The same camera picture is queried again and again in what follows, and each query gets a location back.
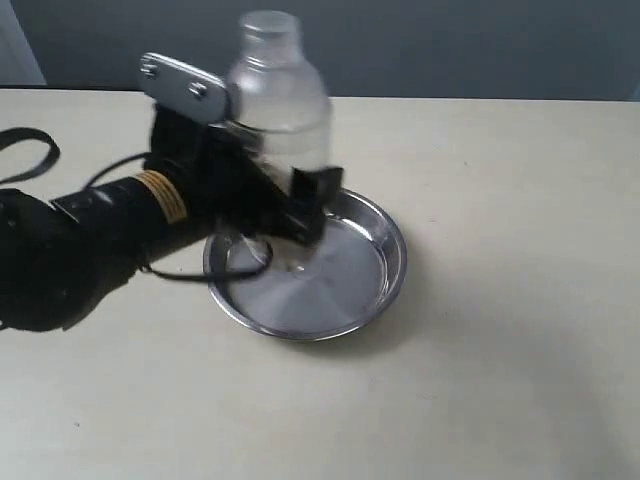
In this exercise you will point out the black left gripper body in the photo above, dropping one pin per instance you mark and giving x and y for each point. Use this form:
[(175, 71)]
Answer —
[(194, 180)]

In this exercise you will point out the clear plastic shaker bottle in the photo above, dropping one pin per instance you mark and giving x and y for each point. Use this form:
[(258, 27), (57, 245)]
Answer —
[(279, 97)]

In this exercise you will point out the round stainless steel plate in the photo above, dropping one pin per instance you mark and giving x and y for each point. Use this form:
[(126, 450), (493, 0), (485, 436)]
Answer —
[(356, 274)]

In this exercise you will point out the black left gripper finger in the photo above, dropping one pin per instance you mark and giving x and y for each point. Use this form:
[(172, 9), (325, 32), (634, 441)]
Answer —
[(301, 217), (253, 143)]

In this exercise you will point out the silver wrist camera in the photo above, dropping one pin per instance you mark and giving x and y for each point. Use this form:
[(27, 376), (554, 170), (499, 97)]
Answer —
[(183, 88)]

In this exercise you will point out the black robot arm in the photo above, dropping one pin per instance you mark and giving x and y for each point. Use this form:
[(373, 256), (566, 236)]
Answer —
[(61, 258)]

